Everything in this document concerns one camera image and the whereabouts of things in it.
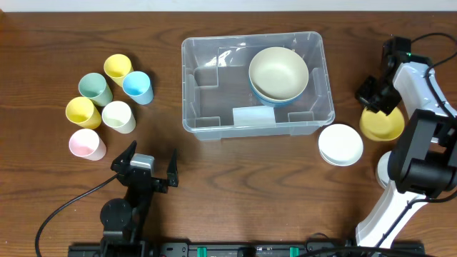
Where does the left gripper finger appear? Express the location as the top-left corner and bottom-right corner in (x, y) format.
(166, 149), (179, 187)
(111, 141), (137, 172)

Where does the yellow small bowl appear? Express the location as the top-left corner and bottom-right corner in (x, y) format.
(359, 107), (405, 141)

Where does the white small bowl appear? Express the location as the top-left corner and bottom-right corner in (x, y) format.
(318, 124), (363, 166)

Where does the light blue small bowl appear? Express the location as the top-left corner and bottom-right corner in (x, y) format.
(376, 151), (391, 189)

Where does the dark blue bowl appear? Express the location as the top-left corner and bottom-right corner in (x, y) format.
(258, 98), (296, 108)
(250, 84), (303, 102)

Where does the beige large bowl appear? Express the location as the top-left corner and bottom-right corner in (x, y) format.
(248, 46), (309, 101)

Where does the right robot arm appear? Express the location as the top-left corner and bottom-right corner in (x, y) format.
(355, 36), (456, 251)

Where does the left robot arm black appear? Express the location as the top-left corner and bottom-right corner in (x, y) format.
(100, 141), (179, 256)

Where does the clear plastic storage container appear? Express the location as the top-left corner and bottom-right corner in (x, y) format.
(181, 31), (336, 141)

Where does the pink cup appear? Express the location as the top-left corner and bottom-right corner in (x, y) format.
(69, 128), (106, 161)

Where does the cream white cup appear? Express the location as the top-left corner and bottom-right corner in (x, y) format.
(101, 101), (136, 134)

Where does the yellow cup at front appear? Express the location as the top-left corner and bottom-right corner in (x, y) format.
(65, 96), (101, 129)

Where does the yellow cup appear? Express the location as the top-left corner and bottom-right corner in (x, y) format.
(104, 54), (134, 87)
(65, 96), (101, 129)

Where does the blue cup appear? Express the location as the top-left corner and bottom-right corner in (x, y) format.
(122, 71), (154, 105)

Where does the green cup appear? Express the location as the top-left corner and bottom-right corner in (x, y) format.
(79, 73), (113, 106)

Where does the yellow cup at back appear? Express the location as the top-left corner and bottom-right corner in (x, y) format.
(104, 54), (134, 87)

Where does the right black cable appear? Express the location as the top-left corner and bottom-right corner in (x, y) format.
(410, 32), (457, 115)

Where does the black cable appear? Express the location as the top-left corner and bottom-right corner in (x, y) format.
(34, 173), (119, 257)
(410, 32), (457, 115)

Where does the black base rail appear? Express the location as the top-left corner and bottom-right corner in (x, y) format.
(67, 241), (426, 257)

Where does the left black cable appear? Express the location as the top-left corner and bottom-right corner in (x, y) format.
(34, 173), (119, 257)

